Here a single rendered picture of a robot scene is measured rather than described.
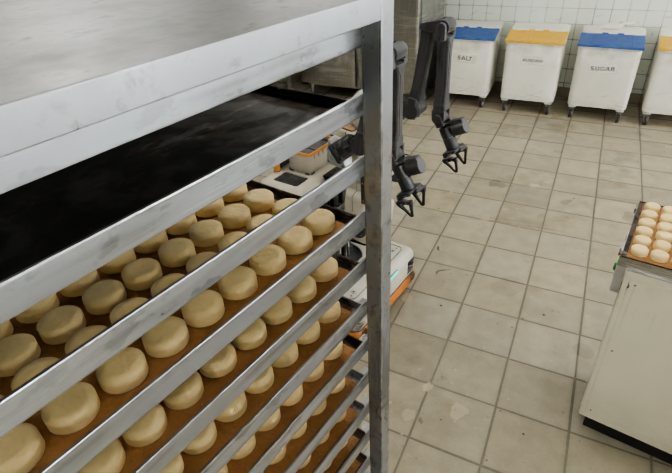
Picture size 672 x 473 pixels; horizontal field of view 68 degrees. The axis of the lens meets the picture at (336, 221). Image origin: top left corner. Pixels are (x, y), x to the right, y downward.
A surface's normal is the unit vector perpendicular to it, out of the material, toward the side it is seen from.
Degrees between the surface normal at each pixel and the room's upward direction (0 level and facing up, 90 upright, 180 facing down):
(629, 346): 90
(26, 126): 90
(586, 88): 90
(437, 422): 0
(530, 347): 0
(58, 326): 0
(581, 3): 90
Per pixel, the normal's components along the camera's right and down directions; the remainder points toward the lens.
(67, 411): -0.05, -0.84
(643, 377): -0.58, 0.47
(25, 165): 0.80, 0.29
